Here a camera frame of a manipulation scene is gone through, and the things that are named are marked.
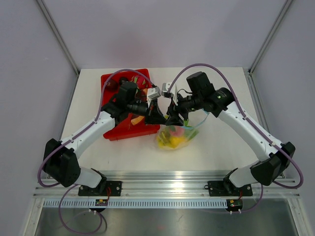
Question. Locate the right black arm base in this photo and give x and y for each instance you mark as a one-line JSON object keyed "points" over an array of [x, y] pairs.
{"points": [[225, 188]]}

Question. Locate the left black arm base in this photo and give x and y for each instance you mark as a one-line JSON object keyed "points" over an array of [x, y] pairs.
{"points": [[111, 188]]}

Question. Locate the aluminium rail front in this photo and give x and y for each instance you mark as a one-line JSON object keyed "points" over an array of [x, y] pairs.
{"points": [[166, 185]]}

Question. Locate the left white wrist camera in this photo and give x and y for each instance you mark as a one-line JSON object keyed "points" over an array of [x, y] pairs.
{"points": [[152, 94]]}

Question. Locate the yellow lemon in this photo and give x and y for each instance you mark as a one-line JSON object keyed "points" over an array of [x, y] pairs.
{"points": [[175, 141]]}

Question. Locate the left aluminium frame post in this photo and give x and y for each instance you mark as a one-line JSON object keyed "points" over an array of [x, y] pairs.
{"points": [[57, 35]]}

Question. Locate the clear zip top bag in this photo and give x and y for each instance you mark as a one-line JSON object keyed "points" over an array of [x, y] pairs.
{"points": [[199, 121]]}

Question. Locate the right aluminium frame post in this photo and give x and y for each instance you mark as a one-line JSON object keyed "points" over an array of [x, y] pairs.
{"points": [[271, 34]]}

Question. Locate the dark red apple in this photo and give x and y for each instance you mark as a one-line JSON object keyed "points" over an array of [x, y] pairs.
{"points": [[112, 85]]}

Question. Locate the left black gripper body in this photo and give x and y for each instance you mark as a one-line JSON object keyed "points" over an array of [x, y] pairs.
{"points": [[139, 107]]}

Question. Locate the left small circuit board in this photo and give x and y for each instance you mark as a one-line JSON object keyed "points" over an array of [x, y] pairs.
{"points": [[101, 202]]}

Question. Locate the red plastic tray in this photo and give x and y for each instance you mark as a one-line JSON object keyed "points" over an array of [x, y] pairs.
{"points": [[121, 131]]}

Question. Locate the green star fruit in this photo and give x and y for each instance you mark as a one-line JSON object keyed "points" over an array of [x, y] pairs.
{"points": [[191, 129]]}

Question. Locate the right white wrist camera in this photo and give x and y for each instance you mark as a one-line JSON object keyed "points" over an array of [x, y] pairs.
{"points": [[170, 90]]}

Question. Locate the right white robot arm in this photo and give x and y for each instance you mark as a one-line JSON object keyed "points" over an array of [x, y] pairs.
{"points": [[273, 155]]}

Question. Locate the right small circuit board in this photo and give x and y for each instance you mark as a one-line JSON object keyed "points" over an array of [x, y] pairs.
{"points": [[237, 203]]}

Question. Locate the yellow banana bunch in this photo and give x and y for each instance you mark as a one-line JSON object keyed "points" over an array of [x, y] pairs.
{"points": [[163, 140]]}

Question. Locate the aluminium frame post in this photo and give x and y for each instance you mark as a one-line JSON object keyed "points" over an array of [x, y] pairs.
{"points": [[271, 34], [57, 35]]}

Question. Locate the small circuit board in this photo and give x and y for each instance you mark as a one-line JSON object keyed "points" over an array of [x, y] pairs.
{"points": [[101, 202], [237, 203]]}

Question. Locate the white slotted cable duct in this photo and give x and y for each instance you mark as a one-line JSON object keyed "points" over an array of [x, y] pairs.
{"points": [[140, 203]]}

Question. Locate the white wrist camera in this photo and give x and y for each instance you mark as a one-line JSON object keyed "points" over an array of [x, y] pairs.
{"points": [[170, 90], [152, 94]]}

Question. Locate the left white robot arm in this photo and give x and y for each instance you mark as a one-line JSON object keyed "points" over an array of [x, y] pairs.
{"points": [[61, 157]]}

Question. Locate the pink peach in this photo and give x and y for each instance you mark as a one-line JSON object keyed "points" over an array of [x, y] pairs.
{"points": [[176, 131]]}

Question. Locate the pink dragon fruit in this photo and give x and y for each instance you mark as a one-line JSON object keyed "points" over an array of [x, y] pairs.
{"points": [[141, 82]]}

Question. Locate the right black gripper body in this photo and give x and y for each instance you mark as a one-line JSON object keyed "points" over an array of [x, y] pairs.
{"points": [[188, 104]]}

